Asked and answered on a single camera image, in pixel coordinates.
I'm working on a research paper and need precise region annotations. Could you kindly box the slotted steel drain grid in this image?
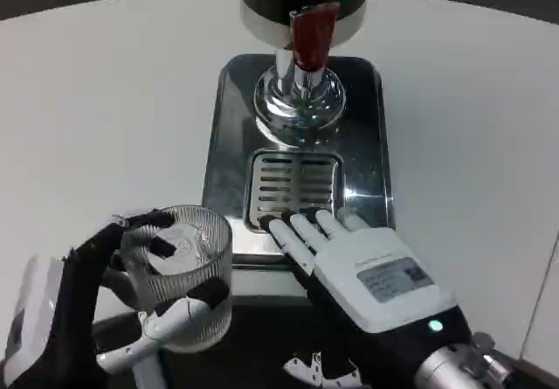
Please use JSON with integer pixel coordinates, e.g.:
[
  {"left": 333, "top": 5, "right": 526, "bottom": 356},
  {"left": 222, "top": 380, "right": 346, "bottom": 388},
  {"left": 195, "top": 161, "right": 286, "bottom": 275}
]
[{"left": 243, "top": 148, "right": 346, "bottom": 233}]

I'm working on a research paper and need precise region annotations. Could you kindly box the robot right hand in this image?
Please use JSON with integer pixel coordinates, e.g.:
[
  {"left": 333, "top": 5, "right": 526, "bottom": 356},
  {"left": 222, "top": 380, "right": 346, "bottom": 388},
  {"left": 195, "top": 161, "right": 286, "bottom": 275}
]
[{"left": 257, "top": 207, "right": 476, "bottom": 389}]

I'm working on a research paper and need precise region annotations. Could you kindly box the clear ribbed glass cup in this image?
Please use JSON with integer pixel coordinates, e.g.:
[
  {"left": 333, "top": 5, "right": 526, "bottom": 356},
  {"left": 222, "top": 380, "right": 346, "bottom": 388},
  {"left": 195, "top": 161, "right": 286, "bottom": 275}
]
[{"left": 118, "top": 205, "right": 235, "bottom": 355}]

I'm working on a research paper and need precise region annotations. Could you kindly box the steel drip tray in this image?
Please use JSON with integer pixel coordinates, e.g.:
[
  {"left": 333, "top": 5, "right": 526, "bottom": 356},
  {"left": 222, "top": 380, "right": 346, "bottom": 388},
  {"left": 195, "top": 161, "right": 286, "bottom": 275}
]
[{"left": 201, "top": 53, "right": 397, "bottom": 273}]

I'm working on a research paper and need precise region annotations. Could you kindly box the black steel drink dispenser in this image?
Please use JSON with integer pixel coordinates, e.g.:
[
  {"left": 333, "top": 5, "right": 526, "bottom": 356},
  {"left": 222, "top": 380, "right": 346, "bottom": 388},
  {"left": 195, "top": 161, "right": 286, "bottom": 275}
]
[{"left": 237, "top": 0, "right": 370, "bottom": 152}]

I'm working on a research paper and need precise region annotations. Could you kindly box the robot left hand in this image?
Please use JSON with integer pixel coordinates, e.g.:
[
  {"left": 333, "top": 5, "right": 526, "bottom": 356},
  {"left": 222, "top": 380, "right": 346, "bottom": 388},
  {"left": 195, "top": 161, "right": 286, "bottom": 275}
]
[{"left": 0, "top": 207, "right": 231, "bottom": 389}]

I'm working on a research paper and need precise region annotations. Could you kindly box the red tap lever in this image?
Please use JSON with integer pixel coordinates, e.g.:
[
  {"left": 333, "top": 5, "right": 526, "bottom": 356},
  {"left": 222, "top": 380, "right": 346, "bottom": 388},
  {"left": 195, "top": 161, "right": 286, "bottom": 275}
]
[{"left": 290, "top": 3, "right": 341, "bottom": 73}]

